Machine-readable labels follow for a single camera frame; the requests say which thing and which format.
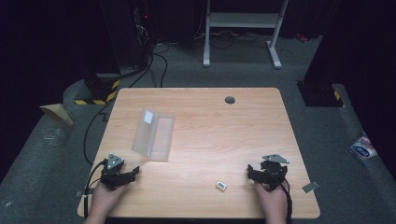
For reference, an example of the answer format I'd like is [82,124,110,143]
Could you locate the white metal stand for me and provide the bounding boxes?
[202,0,290,70]

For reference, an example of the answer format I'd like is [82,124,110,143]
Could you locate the grey tape strip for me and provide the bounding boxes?
[301,180,320,194]

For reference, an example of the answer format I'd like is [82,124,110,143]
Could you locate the beige cardboard piece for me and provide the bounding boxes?
[39,103,75,127]

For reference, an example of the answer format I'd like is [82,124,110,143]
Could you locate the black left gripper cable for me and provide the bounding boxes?
[82,160,108,219]

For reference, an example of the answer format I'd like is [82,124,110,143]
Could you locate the white blue tissue packet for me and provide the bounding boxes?
[349,133,378,161]

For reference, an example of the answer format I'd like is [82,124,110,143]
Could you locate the clear plastic case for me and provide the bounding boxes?
[131,106,177,163]

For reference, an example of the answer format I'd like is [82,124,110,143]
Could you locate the person's left hand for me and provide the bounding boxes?
[88,181,128,217]

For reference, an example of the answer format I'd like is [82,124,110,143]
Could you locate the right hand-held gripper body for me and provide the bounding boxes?
[260,153,290,191]

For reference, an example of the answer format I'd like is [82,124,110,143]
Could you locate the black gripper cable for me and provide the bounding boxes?
[279,178,294,224]
[82,160,108,219]

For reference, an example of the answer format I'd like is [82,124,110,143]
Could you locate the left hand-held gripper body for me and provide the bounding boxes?
[100,152,129,191]

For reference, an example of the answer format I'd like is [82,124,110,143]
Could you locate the dark equipment rack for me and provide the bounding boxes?
[98,0,155,71]

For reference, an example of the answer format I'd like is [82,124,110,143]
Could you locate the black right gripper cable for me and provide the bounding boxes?
[279,178,294,224]

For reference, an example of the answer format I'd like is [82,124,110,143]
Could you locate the black yellow striped stand base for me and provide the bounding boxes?
[74,74,122,106]

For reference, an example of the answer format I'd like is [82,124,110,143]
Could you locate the black floor cable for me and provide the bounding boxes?
[82,41,171,166]

